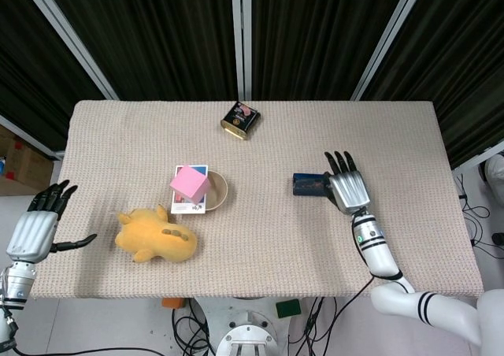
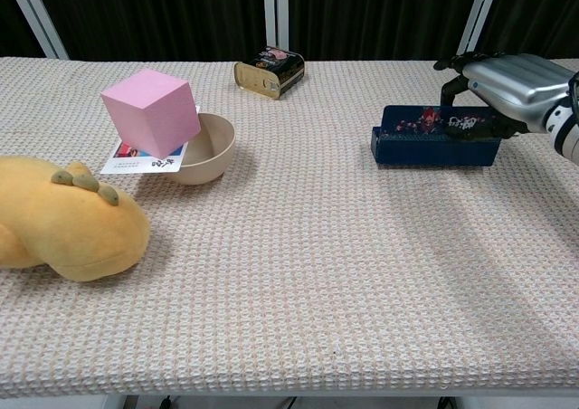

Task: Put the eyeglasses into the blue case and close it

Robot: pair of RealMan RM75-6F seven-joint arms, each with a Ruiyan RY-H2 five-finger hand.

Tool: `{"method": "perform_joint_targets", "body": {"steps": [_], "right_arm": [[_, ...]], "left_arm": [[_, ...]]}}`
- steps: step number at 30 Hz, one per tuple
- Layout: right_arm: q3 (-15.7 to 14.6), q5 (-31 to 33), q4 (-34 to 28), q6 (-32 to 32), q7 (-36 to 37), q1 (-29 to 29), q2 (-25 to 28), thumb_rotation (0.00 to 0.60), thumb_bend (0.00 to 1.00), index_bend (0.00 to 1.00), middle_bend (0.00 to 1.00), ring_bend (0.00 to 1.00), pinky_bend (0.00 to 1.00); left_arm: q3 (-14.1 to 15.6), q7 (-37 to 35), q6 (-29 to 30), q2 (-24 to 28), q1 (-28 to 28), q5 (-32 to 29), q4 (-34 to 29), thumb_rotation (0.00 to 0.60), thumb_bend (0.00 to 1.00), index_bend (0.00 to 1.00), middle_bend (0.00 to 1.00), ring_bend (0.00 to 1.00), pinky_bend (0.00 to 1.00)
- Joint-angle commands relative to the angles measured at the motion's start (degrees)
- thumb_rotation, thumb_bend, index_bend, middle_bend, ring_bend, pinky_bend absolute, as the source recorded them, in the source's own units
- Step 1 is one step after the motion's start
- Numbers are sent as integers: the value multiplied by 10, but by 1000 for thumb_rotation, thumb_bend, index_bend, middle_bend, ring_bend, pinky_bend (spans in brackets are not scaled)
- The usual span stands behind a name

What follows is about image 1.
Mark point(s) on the brown cardboard box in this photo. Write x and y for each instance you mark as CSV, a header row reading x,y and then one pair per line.
x,y
23,167

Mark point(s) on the beige bowl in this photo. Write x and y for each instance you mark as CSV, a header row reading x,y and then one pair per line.
x,y
220,192

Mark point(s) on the white printed card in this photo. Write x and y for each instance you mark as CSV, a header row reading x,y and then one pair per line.
x,y
187,209

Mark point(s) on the black pleated curtain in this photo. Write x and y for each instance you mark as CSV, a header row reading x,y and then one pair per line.
x,y
165,37

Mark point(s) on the beige waffle tablecloth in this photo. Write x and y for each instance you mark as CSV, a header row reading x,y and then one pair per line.
x,y
256,245

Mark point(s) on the white aluminium frame post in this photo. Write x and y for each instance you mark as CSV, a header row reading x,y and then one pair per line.
x,y
31,137
241,37
75,41
478,155
388,37

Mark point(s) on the orange block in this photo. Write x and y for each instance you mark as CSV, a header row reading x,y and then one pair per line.
x,y
172,303

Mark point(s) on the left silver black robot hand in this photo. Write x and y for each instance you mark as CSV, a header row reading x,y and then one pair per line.
x,y
33,234

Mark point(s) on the black gold tin can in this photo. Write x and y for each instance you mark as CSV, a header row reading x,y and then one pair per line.
x,y
240,119

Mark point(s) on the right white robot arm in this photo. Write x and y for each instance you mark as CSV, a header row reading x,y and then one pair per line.
x,y
374,249

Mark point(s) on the yellow plush toy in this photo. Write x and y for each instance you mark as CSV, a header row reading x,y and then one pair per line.
x,y
157,239

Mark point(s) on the white rounded device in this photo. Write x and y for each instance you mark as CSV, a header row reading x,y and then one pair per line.
x,y
494,173

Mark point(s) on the green block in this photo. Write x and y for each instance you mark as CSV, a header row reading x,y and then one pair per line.
x,y
288,308

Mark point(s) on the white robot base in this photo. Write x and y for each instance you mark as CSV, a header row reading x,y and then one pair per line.
x,y
244,324

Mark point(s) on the pink foam cube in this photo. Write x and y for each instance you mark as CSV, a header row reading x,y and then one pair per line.
x,y
189,184

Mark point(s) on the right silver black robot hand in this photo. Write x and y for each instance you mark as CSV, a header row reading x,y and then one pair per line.
x,y
350,192

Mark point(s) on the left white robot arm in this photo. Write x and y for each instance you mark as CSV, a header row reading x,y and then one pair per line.
x,y
15,285

